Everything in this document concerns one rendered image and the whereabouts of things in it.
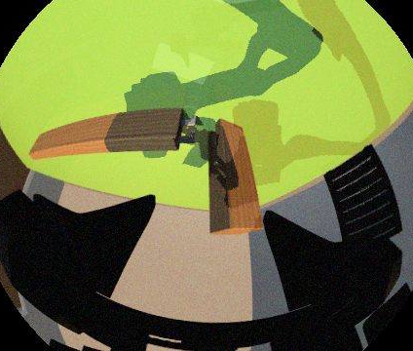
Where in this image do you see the wooden post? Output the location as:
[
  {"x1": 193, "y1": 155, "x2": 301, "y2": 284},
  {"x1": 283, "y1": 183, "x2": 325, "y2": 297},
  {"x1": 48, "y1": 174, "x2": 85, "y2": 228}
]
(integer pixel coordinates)
[{"x1": 207, "y1": 118, "x2": 264, "y2": 235}]

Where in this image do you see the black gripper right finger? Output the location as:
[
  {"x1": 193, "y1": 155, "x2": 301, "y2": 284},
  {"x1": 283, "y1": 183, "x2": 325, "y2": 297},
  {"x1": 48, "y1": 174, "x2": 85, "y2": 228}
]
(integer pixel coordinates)
[{"x1": 262, "y1": 211, "x2": 373, "y2": 312}]

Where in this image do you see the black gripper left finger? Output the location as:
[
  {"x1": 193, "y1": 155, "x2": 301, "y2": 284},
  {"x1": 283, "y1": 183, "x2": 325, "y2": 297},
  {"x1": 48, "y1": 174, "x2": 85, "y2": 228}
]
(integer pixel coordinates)
[{"x1": 34, "y1": 194, "x2": 156, "y2": 297}]

